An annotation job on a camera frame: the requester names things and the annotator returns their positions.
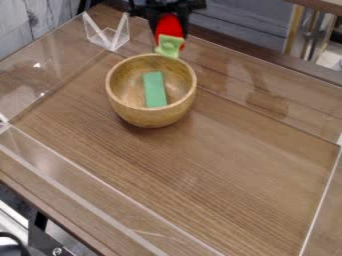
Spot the clear acrylic tray wall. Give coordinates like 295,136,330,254
0,120,223,256

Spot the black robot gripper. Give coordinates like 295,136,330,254
128,0,207,41

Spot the black table leg bracket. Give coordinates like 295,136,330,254
28,212,75,256

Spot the clear acrylic corner bracket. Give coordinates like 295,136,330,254
82,12,130,52

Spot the wooden bowl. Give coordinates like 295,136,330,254
106,54,196,128

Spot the red plush fruit green leaf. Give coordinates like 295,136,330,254
154,13,186,59

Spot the green rectangular block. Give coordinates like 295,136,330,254
143,71,167,108

